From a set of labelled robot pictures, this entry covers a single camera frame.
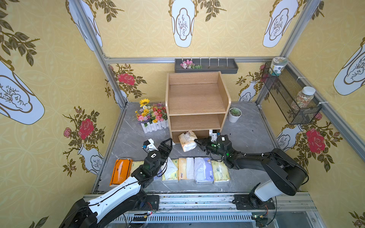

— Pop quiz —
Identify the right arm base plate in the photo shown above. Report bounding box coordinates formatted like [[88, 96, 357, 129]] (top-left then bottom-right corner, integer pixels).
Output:
[[232, 194, 276, 210]]

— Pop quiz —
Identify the black wire wall basket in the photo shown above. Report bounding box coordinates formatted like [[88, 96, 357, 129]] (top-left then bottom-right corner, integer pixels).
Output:
[[262, 62, 322, 125]]

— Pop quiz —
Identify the clear jar white lid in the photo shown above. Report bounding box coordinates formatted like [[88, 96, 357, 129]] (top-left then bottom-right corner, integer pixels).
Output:
[[290, 86, 316, 111]]

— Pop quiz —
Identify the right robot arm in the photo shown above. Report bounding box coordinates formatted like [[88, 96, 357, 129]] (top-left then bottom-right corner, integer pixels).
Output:
[[195, 135, 309, 209]]

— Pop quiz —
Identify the small cactus white pot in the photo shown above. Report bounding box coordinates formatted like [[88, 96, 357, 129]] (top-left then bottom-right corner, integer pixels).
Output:
[[228, 107, 242, 123]]

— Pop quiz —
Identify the yellow tissue pack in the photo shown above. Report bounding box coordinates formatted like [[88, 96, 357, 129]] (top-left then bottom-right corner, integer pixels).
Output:
[[162, 157, 179, 183]]

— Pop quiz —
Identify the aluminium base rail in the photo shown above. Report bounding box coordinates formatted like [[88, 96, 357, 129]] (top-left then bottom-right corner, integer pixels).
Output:
[[82, 192, 320, 228]]

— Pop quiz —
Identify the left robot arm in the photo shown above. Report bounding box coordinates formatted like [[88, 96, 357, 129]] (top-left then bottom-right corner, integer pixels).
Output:
[[60, 138, 173, 228]]

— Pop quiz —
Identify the orange tissue pack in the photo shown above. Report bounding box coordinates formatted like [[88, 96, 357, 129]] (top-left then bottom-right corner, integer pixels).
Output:
[[109, 159, 133, 186]]

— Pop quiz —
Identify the yellow floral pack bottom shelf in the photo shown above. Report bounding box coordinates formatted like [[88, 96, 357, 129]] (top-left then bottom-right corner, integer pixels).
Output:
[[212, 161, 230, 184]]

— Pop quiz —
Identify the wooden three-tier shelf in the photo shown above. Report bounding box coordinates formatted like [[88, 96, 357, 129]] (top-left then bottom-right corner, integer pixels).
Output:
[[165, 71, 231, 143]]

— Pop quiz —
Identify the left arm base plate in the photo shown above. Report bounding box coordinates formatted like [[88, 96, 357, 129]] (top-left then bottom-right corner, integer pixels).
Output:
[[138, 195, 160, 211]]

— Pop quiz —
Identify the pink flower on rack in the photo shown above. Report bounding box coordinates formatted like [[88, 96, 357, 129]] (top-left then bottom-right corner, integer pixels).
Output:
[[180, 59, 202, 69]]

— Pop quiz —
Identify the artificial flowers white fence planter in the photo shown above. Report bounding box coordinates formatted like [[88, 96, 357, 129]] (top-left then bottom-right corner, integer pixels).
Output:
[[135, 99, 169, 134]]

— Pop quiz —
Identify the peach tissue pack bottom shelf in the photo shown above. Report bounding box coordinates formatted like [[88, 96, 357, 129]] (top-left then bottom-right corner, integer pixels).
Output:
[[178, 131, 197, 152]]

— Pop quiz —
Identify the dark wall hook rack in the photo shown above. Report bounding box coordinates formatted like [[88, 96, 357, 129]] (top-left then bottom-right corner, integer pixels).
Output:
[[175, 57, 239, 74]]

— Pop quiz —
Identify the white purple tissue pack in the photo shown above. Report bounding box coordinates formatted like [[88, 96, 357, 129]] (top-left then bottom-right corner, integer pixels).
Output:
[[194, 157, 214, 184]]

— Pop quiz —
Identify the printed lidded jar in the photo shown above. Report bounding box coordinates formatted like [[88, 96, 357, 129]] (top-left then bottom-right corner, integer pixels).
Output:
[[269, 57, 288, 76]]

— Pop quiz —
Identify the green-yellow tissue pack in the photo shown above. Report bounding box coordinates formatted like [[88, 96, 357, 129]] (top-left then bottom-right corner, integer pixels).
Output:
[[130, 161, 144, 176]]

